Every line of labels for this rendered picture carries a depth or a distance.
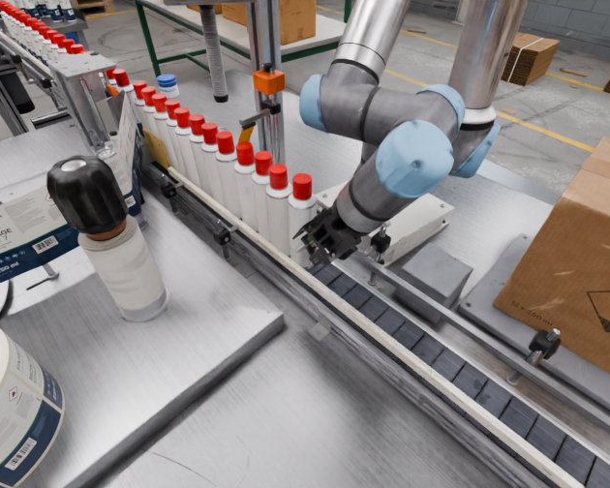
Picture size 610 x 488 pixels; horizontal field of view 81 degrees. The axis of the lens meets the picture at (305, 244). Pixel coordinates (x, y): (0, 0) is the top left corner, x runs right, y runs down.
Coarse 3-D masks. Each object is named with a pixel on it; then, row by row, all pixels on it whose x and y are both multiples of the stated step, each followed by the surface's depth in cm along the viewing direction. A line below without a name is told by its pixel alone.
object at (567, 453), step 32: (352, 288) 70; (384, 320) 64; (384, 352) 60; (416, 352) 60; (448, 352) 60; (480, 384) 56; (512, 416) 53; (544, 448) 50; (576, 448) 50; (544, 480) 48; (608, 480) 47
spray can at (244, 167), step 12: (240, 144) 68; (252, 144) 68; (240, 156) 68; (252, 156) 69; (240, 168) 70; (252, 168) 70; (240, 180) 71; (240, 192) 73; (252, 192) 73; (240, 204) 76; (252, 204) 75; (252, 216) 77; (252, 228) 80
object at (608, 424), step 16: (352, 256) 66; (384, 272) 62; (400, 288) 60; (432, 304) 57; (448, 320) 56; (464, 320) 55; (480, 336) 53; (496, 352) 52; (512, 352) 51; (528, 368) 49; (544, 384) 48; (560, 384) 48; (576, 400) 46; (592, 416) 45; (608, 416) 45; (608, 432) 45
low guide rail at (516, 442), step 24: (168, 168) 93; (192, 192) 89; (264, 240) 74; (288, 264) 70; (312, 288) 67; (384, 336) 58; (408, 360) 56; (480, 408) 50; (504, 432) 48; (528, 456) 47; (552, 480) 46; (576, 480) 44
